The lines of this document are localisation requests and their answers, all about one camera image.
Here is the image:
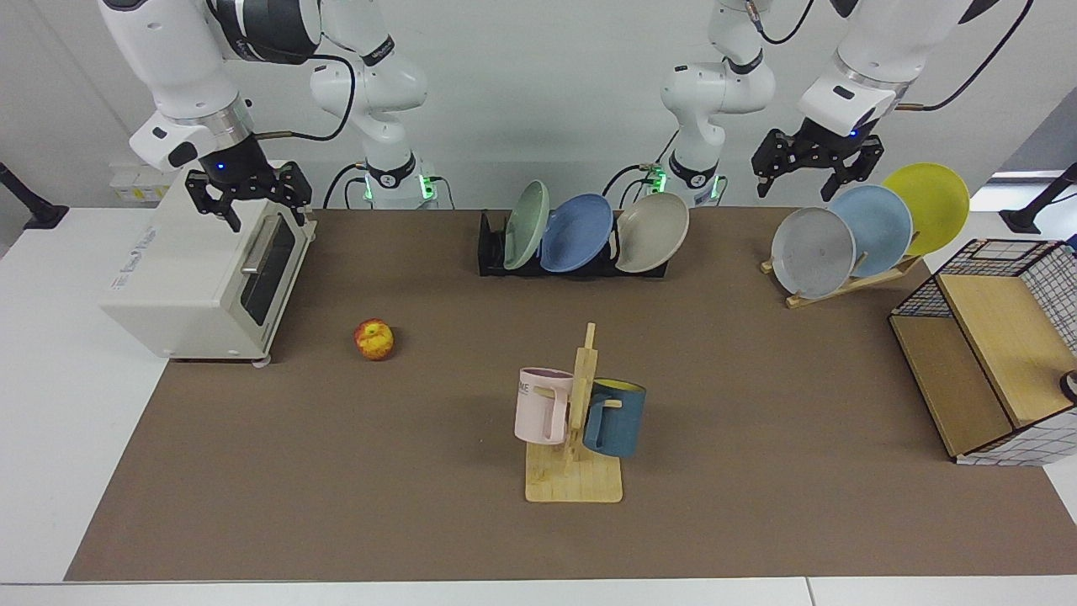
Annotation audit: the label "red yellow apple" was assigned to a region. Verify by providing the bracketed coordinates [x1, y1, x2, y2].
[353, 318, 395, 362]

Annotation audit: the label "light blue plate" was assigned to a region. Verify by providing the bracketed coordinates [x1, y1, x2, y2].
[829, 184, 914, 279]

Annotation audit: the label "grey plate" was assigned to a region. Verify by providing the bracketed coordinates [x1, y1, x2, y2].
[771, 207, 857, 300]

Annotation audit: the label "yellow plate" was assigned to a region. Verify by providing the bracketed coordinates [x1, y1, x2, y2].
[882, 162, 971, 258]

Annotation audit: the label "wooden plate rack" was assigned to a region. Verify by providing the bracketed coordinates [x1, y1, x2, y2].
[760, 252, 924, 310]

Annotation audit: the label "beige plate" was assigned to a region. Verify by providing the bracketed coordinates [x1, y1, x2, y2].
[614, 192, 691, 274]

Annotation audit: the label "black dish rack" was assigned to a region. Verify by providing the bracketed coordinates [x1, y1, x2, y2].
[477, 210, 670, 279]

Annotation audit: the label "pale green plate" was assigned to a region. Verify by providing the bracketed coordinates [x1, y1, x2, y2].
[502, 179, 550, 272]

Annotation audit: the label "pale toaster oven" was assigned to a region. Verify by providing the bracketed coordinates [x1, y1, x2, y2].
[99, 160, 319, 367]

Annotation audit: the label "white socket boxes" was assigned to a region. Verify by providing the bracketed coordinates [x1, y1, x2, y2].
[109, 162, 182, 203]

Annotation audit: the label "black clamp stand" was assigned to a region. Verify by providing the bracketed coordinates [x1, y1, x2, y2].
[999, 162, 1077, 235]
[0, 162, 70, 231]

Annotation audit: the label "brown table cloth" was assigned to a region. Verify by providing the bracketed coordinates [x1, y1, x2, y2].
[64, 207, 1077, 582]

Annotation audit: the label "dark blue mug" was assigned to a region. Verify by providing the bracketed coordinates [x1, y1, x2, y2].
[582, 379, 647, 460]

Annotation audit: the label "pink mug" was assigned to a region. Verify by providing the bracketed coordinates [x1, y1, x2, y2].
[514, 367, 575, 445]

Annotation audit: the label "wooden cup stand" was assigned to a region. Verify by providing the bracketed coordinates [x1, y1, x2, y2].
[525, 322, 624, 504]

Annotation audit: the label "black base cable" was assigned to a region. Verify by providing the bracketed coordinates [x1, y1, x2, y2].
[602, 130, 682, 210]
[322, 160, 371, 210]

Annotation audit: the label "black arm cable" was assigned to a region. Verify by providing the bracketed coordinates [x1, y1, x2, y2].
[894, 0, 1036, 113]
[220, 42, 357, 142]

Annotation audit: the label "wire basket with wooden floor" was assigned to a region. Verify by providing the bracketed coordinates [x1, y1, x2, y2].
[889, 238, 1077, 466]

